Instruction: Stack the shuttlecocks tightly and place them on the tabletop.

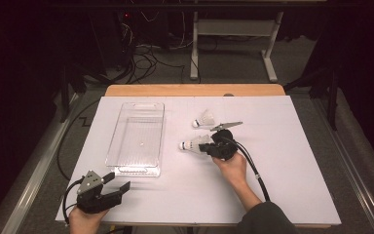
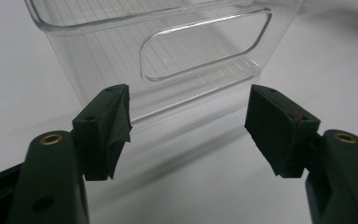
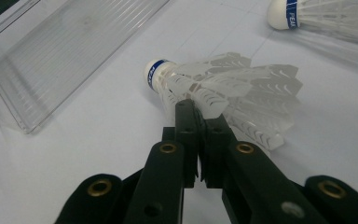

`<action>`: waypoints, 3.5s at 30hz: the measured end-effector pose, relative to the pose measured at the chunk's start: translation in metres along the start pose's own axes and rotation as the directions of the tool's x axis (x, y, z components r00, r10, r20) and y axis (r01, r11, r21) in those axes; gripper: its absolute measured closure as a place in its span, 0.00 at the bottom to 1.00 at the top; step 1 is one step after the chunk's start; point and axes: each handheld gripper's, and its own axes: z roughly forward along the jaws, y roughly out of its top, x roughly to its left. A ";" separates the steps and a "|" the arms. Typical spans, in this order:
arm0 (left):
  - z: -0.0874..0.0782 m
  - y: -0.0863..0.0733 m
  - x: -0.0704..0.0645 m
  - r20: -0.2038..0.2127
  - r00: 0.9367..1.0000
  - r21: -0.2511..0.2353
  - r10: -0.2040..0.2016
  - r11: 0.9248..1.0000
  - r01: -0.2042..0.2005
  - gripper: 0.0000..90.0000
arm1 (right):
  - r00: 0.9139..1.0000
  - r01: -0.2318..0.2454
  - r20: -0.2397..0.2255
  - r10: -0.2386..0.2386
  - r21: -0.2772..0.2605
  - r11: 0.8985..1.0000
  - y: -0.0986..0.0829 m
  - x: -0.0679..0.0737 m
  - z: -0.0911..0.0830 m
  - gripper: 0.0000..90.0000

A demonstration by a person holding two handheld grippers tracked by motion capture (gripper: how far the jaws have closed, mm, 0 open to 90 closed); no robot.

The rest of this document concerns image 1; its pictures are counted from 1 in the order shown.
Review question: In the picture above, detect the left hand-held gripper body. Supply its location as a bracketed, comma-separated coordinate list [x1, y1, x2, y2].
[76, 169, 124, 215]

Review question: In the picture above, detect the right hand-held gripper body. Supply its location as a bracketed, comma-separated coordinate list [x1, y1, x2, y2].
[209, 121, 244, 162]

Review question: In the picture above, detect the clear plastic tray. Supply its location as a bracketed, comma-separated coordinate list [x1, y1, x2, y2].
[105, 101, 166, 178]

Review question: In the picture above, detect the person's left hand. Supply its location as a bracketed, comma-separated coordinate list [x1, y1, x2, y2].
[68, 207, 110, 234]

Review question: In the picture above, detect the person's right hand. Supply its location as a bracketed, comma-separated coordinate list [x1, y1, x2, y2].
[211, 151, 248, 189]

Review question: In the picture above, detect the white table cover board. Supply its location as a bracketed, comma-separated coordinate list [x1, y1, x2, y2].
[56, 95, 343, 228]

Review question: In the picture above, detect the wooden table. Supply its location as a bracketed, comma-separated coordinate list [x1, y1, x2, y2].
[104, 83, 286, 98]

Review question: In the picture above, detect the black metal stand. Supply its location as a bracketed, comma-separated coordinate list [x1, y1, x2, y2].
[285, 64, 339, 131]
[59, 62, 89, 124]

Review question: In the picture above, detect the dark equipment box red light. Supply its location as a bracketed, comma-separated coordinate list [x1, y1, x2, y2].
[91, 9, 137, 71]

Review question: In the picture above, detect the left hand-held gripper cable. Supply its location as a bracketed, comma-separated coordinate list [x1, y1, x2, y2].
[61, 178, 83, 226]

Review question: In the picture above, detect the hand-held gripper cable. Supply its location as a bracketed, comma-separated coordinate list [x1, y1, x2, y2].
[61, 178, 83, 226]
[220, 135, 272, 203]

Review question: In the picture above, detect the right hand-held gripper cable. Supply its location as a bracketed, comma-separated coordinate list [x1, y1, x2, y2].
[220, 135, 272, 203]

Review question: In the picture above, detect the black floor cable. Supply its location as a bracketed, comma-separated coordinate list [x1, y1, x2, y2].
[56, 98, 101, 181]

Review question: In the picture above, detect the aluminium floor rail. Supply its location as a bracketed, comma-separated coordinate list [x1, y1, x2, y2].
[311, 97, 374, 234]
[0, 92, 81, 234]

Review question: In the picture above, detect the tangle of black floor cables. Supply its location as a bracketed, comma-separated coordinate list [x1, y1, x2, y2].
[110, 42, 203, 86]

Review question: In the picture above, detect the white metal desk frame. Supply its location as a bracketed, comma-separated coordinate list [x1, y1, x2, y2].
[189, 11, 285, 83]

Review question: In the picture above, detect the white cable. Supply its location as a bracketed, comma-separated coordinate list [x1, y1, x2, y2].
[139, 11, 194, 51]

